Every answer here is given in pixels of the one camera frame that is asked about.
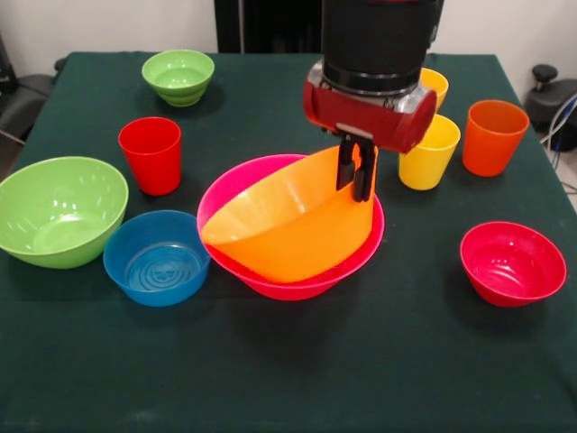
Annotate small green bowl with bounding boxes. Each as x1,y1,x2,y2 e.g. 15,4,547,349
141,49,215,108

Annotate red cup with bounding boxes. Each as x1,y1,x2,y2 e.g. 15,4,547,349
117,116,183,197

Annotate blue bowl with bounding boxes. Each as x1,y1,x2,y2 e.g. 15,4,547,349
103,209,212,309

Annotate red bowl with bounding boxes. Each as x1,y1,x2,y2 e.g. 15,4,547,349
459,220,568,309

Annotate dark green tablecloth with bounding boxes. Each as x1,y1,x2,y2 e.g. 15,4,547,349
0,51,577,433

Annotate orange cup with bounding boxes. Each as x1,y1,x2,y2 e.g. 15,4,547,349
462,100,530,178

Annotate large orange bowl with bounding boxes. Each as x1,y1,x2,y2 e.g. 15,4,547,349
200,144,378,284

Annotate black chair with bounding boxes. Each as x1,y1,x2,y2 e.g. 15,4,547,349
0,31,68,145

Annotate large pink bowl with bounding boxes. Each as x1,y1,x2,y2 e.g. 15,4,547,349
197,153,386,301

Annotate yellow cup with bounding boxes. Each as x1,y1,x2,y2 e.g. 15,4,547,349
419,67,450,113
398,114,462,191

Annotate large green bowl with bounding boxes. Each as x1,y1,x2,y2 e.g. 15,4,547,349
0,156,130,271

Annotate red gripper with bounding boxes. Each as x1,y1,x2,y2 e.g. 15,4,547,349
302,60,438,203

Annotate black cabinet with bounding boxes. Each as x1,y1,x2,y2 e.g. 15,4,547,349
215,0,325,54

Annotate black equipment base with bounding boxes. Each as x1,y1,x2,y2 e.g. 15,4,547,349
525,64,577,134

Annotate blue and white cables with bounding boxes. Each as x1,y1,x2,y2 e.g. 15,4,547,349
539,92,577,154

